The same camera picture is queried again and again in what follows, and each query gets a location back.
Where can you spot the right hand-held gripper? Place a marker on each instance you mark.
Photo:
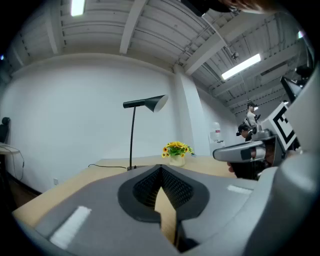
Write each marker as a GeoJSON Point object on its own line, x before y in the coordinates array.
{"type": "Point", "coordinates": [282, 125]}

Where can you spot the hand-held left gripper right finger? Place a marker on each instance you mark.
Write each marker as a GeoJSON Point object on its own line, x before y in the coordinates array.
{"type": "Point", "coordinates": [220, 200]}

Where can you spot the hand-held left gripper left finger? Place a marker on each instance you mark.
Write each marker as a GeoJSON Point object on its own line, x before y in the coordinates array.
{"type": "Point", "coordinates": [100, 215]}

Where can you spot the black desk lamp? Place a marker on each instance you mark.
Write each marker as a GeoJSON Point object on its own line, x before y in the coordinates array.
{"type": "Point", "coordinates": [140, 102]}

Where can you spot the long ceiling light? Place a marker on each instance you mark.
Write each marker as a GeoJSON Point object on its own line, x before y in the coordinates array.
{"type": "Point", "coordinates": [300, 34]}
{"type": "Point", "coordinates": [241, 66]}
{"type": "Point", "coordinates": [77, 7]}

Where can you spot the person's right hand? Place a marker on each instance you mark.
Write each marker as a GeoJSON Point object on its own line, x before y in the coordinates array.
{"type": "Point", "coordinates": [247, 171]}

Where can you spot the white water dispenser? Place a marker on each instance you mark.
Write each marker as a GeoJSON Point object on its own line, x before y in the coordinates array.
{"type": "Point", "coordinates": [216, 140]}

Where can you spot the sunflowers in white pot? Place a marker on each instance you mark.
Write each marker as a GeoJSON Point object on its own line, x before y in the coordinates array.
{"type": "Point", "coordinates": [177, 152]}

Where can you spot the small ceiling-mounted device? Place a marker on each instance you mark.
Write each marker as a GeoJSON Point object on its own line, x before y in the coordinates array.
{"type": "Point", "coordinates": [234, 55]}

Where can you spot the white side table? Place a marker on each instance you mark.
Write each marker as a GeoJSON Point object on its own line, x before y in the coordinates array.
{"type": "Point", "coordinates": [8, 149]}

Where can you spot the black office chair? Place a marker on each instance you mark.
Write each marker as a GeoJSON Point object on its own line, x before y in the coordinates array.
{"type": "Point", "coordinates": [4, 130]}

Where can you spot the white wall socket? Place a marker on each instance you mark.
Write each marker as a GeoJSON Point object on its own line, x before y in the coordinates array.
{"type": "Point", "coordinates": [56, 181]}

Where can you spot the black head-worn camera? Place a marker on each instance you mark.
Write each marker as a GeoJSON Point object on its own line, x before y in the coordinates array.
{"type": "Point", "coordinates": [197, 6]}

